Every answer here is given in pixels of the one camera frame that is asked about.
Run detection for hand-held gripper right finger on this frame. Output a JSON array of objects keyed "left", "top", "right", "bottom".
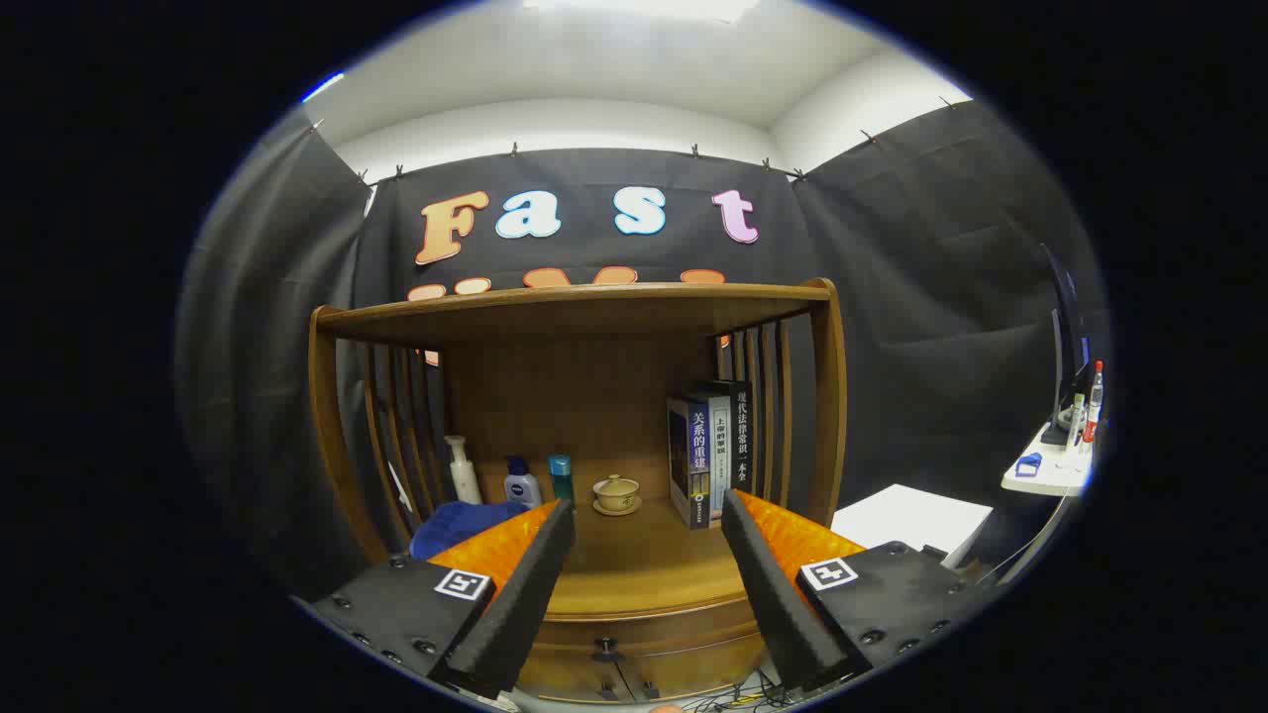
[{"left": 720, "top": 488, "right": 997, "bottom": 694}]

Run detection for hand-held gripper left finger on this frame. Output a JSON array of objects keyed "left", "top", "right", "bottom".
[{"left": 307, "top": 498, "right": 578, "bottom": 699}]

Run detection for wooden drawer with black knob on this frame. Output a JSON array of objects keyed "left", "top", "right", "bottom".
[{"left": 515, "top": 592, "right": 772, "bottom": 704}]

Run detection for wooden countertop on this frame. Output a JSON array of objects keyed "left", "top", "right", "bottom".
[{"left": 411, "top": 493, "right": 843, "bottom": 620}]

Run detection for wooden cabinet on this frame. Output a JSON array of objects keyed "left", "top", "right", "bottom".
[{"left": 307, "top": 277, "right": 850, "bottom": 706}]

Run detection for blue towel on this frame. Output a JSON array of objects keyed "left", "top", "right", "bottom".
[{"left": 409, "top": 500, "right": 531, "bottom": 560}]

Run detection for white lotion bottle blue cap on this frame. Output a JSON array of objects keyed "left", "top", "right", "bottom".
[{"left": 503, "top": 456, "right": 543, "bottom": 510}]

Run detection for white pump bottle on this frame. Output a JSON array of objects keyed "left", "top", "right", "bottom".
[{"left": 443, "top": 435, "right": 483, "bottom": 506}]

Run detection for beige lidded teacup with saucer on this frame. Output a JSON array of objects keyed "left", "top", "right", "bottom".
[{"left": 592, "top": 474, "right": 643, "bottom": 517}]

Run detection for blue spine book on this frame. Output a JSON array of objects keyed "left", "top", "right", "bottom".
[{"left": 667, "top": 396, "right": 714, "bottom": 531}]

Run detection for white box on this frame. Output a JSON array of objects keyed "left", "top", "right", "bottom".
[{"left": 830, "top": 483, "right": 994, "bottom": 570}]

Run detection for pale spine book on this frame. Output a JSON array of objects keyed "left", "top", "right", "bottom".
[{"left": 693, "top": 391, "right": 734, "bottom": 521}]

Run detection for black spine book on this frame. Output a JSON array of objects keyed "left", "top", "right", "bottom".
[{"left": 708, "top": 379, "right": 754, "bottom": 498}]

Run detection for white side desk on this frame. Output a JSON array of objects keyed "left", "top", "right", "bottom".
[{"left": 1001, "top": 421, "right": 1096, "bottom": 498}]

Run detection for ceiling light panel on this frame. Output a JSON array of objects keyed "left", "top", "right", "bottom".
[{"left": 523, "top": 0, "right": 764, "bottom": 23}]

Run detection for tangled cables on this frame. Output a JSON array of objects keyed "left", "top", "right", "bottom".
[{"left": 684, "top": 673, "right": 793, "bottom": 712}]

